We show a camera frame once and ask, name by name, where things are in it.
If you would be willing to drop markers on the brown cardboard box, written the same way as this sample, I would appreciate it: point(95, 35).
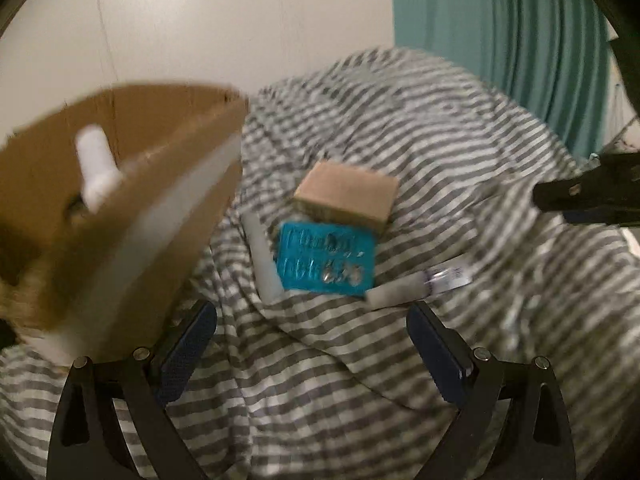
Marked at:
point(100, 260)

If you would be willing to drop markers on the teal curtain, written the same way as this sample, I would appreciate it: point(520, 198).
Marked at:
point(500, 45)

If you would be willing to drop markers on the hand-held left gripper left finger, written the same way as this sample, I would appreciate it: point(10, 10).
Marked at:
point(190, 340)

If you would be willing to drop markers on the white tube with label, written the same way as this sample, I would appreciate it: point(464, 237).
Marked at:
point(420, 282)

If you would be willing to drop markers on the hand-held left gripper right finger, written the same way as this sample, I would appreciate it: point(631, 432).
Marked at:
point(435, 345)

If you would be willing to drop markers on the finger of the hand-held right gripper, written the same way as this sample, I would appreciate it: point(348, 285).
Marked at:
point(590, 195)

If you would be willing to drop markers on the white stick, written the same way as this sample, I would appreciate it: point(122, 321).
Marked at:
point(261, 260)

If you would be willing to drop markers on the blue blister pack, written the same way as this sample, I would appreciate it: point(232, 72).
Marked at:
point(325, 255)

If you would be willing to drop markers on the grey striped blanket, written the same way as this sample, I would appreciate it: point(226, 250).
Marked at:
point(450, 160)

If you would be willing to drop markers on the small tan cardboard box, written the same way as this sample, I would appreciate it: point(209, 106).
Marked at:
point(345, 192)

